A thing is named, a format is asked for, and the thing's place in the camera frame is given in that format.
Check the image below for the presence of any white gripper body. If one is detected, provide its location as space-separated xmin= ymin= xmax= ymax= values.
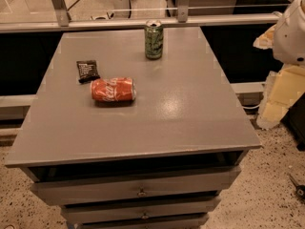
xmin=273 ymin=3 xmax=305 ymax=65

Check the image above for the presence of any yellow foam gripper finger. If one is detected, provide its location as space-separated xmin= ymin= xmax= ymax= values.
xmin=253 ymin=25 xmax=275 ymax=50
xmin=256 ymin=64 xmax=305 ymax=130

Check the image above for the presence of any red coke can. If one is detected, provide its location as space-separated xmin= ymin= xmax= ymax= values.
xmin=91 ymin=77 xmax=136 ymax=102

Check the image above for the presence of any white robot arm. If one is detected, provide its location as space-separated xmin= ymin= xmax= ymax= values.
xmin=253 ymin=0 xmax=305 ymax=129

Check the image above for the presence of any green soda can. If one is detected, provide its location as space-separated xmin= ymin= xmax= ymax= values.
xmin=144 ymin=20 xmax=164 ymax=59

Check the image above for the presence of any black tool on floor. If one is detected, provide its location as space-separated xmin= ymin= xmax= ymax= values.
xmin=289 ymin=175 xmax=305 ymax=199

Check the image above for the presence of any grey drawer cabinet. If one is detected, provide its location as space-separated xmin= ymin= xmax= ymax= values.
xmin=4 ymin=26 xmax=263 ymax=229

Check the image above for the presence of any bottom grey drawer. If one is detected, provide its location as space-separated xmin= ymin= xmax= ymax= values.
xmin=77 ymin=213 xmax=209 ymax=229

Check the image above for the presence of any grey drawer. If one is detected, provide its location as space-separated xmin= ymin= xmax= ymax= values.
xmin=62 ymin=196 xmax=220 ymax=223
xmin=30 ymin=166 xmax=241 ymax=205
xmin=77 ymin=213 xmax=209 ymax=229

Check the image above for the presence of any middle grey drawer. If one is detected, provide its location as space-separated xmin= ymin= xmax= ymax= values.
xmin=62 ymin=196 xmax=220 ymax=223

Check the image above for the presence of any dark brown snack packet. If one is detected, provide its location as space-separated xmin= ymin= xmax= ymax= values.
xmin=76 ymin=60 xmax=100 ymax=84

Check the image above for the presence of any top grey drawer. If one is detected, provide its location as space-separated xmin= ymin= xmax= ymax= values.
xmin=30 ymin=166 xmax=241 ymax=205

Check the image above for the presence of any white cable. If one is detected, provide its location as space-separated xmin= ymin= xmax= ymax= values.
xmin=241 ymin=101 xmax=262 ymax=111

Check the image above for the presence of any metal railing frame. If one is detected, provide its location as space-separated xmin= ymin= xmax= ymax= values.
xmin=0 ymin=0 xmax=293 ymax=33

